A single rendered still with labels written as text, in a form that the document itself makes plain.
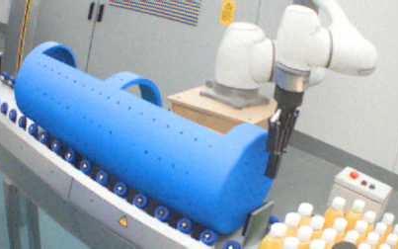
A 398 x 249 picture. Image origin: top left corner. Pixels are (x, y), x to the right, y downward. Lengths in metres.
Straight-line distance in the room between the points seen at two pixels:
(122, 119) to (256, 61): 0.63
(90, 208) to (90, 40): 2.12
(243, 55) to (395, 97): 2.28
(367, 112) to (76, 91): 2.88
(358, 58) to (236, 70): 0.77
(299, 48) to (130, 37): 2.26
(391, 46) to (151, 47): 1.73
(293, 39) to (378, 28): 2.80
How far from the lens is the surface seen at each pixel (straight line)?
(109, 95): 1.70
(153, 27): 3.48
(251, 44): 2.11
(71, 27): 3.94
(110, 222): 1.78
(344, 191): 1.74
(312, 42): 1.41
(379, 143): 4.36
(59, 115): 1.81
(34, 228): 2.56
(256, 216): 1.57
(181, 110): 2.13
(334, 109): 4.43
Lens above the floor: 1.82
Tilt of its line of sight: 23 degrees down
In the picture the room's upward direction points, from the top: 10 degrees clockwise
